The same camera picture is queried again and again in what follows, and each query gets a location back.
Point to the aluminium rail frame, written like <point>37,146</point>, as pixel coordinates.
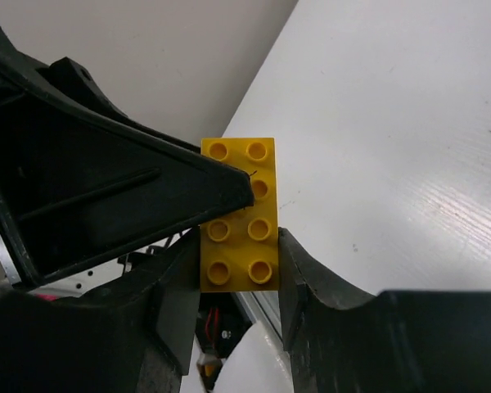
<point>261,306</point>

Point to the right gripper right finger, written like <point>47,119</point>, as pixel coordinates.
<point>342,339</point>

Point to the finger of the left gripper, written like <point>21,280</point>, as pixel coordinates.
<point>74,80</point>
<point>78,189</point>

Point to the white foil cover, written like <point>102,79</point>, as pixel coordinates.
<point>257,364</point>

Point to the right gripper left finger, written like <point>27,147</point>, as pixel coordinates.
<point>133,334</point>

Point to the purple and yellow lego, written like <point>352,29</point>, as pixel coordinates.
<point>239,251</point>

